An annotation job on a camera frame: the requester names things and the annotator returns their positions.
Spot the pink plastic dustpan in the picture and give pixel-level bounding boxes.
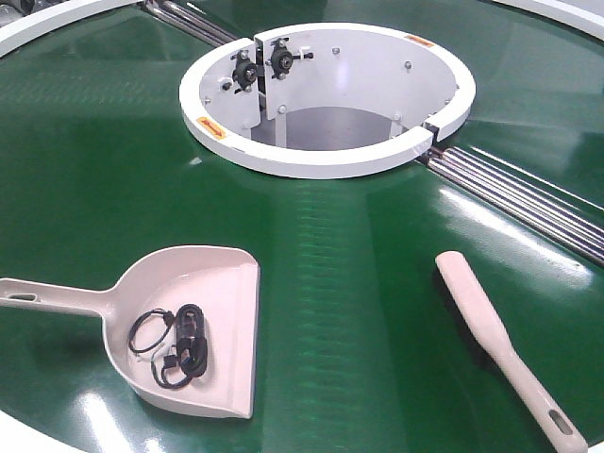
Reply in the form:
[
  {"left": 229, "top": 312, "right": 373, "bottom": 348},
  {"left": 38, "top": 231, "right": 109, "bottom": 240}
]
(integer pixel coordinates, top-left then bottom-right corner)
[{"left": 1, "top": 245, "right": 260, "bottom": 419}]

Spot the beige hand brush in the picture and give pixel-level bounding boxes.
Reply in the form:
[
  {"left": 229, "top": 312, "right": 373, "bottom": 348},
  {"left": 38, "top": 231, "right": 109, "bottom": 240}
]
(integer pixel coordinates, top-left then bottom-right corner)
[{"left": 435, "top": 251, "right": 588, "bottom": 452}]

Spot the black cable bundle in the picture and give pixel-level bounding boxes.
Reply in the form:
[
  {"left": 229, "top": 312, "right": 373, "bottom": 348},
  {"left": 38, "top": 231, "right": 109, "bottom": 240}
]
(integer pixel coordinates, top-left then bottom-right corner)
[{"left": 126, "top": 303, "right": 210, "bottom": 391}]

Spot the green conveyor belt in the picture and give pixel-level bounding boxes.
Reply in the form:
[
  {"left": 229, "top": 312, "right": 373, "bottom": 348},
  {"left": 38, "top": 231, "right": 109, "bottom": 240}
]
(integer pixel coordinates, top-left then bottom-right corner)
[{"left": 1, "top": 6, "right": 603, "bottom": 452}]

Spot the front orange arrow sticker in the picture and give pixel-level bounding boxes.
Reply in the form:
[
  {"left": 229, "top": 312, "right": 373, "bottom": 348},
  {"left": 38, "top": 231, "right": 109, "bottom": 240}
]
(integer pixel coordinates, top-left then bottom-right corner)
[{"left": 196, "top": 117, "right": 227, "bottom": 140}]

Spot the orange arrow sticker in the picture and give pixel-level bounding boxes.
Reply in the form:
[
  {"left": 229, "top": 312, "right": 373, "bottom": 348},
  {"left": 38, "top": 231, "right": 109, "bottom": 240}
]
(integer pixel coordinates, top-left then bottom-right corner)
[
  {"left": 196, "top": 117, "right": 227, "bottom": 140},
  {"left": 406, "top": 34, "right": 435, "bottom": 47}
]

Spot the left black bearing block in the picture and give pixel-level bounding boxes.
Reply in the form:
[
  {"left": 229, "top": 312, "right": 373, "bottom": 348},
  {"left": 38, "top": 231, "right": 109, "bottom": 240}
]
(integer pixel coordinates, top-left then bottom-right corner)
[{"left": 232, "top": 50, "right": 258, "bottom": 92}]

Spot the black bearing block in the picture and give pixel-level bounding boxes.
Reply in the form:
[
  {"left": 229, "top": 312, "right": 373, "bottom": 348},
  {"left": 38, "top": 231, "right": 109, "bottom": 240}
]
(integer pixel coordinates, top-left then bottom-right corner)
[
  {"left": 269, "top": 38, "right": 314, "bottom": 80},
  {"left": 232, "top": 50, "right": 258, "bottom": 92}
]

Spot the right black bearing block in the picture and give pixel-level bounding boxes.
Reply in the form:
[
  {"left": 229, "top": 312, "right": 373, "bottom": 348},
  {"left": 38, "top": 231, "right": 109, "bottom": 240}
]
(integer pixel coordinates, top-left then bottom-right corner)
[{"left": 269, "top": 38, "right": 314, "bottom": 80}]

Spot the rear orange arrow sticker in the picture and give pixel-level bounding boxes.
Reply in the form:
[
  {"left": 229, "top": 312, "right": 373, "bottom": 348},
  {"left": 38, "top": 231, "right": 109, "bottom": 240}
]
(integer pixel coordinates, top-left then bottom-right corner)
[{"left": 406, "top": 34, "right": 435, "bottom": 47}]

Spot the rear steel roller strip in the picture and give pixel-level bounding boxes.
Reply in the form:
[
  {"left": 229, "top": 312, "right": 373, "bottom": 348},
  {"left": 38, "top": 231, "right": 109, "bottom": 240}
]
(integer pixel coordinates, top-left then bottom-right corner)
[{"left": 140, "top": 1, "right": 238, "bottom": 47}]

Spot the steel roller strip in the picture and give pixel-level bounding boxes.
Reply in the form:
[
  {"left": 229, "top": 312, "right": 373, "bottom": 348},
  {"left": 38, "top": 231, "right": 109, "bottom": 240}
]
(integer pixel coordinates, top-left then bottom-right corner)
[
  {"left": 140, "top": 1, "right": 238, "bottom": 47},
  {"left": 418, "top": 147, "right": 603, "bottom": 266}
]

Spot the right steel roller strip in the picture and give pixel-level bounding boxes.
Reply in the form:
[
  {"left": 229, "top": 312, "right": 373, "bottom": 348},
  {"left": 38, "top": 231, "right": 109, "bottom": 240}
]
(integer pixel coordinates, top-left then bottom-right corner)
[{"left": 418, "top": 147, "right": 603, "bottom": 266}]

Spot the white outer rim left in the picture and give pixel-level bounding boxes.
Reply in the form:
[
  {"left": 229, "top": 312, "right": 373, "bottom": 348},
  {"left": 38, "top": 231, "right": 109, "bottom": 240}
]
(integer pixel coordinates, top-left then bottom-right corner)
[{"left": 1, "top": 0, "right": 137, "bottom": 57}]

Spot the white rim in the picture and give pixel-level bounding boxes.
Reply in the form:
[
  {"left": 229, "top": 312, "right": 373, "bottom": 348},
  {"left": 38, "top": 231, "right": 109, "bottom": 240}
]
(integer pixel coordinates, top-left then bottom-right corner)
[
  {"left": 1, "top": 0, "right": 137, "bottom": 57},
  {"left": 1, "top": 412, "right": 79, "bottom": 452},
  {"left": 495, "top": 0, "right": 603, "bottom": 42}
]

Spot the white outer rim right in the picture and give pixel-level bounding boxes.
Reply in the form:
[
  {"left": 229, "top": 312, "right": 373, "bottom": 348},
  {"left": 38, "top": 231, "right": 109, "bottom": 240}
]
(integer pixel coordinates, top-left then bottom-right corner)
[{"left": 495, "top": 0, "right": 603, "bottom": 42}]

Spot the white outer rim front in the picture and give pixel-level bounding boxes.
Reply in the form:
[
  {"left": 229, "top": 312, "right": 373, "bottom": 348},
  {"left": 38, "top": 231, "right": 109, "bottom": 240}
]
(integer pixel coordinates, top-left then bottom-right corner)
[{"left": 1, "top": 412, "right": 79, "bottom": 452}]

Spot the white inner conveyor ring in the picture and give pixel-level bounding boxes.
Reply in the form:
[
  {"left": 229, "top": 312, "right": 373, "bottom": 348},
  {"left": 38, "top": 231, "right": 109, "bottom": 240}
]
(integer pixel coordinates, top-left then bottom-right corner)
[{"left": 178, "top": 22, "right": 477, "bottom": 179}]

